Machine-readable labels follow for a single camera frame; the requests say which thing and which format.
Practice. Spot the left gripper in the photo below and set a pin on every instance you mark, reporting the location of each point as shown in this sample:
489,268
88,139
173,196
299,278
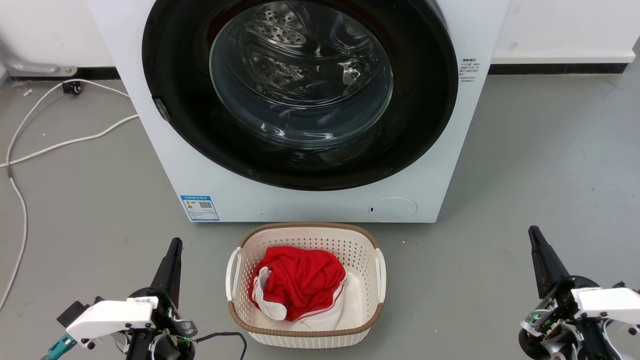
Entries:
170,340

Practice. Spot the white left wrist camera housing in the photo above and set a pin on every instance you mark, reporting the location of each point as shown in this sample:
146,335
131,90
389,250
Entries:
110,317

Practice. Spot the red and white garment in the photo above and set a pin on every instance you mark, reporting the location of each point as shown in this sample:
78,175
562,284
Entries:
300,280

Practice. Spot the black text warning label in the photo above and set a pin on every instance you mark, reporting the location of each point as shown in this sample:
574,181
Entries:
470,70

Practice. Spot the round black glass washer door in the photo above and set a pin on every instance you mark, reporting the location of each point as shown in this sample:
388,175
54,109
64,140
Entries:
175,100

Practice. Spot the round white filter cover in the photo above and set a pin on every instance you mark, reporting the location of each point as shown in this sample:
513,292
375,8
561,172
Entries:
392,209

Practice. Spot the perforated steel washing drum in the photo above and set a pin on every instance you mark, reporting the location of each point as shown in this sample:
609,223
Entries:
295,55

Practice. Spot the cream plastic laundry basket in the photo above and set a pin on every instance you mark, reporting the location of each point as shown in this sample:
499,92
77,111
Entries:
360,250

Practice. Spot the metal door hinge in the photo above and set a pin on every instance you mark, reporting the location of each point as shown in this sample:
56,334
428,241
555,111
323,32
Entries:
161,109

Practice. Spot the grey metal floor fixture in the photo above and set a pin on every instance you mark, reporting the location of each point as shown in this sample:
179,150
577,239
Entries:
40,68

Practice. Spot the small black plug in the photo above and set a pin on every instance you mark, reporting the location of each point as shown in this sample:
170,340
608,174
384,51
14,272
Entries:
72,88

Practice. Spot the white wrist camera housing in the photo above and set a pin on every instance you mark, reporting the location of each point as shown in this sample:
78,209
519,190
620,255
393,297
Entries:
610,302
110,317

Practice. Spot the blue energy label sticker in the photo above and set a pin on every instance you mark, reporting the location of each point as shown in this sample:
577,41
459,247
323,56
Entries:
199,207

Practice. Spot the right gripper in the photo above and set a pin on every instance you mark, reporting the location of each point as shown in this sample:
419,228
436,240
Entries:
555,330

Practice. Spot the white front-load washing machine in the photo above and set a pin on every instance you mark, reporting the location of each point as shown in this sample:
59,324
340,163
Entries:
310,205

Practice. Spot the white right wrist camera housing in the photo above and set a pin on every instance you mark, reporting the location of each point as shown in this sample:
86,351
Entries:
610,302

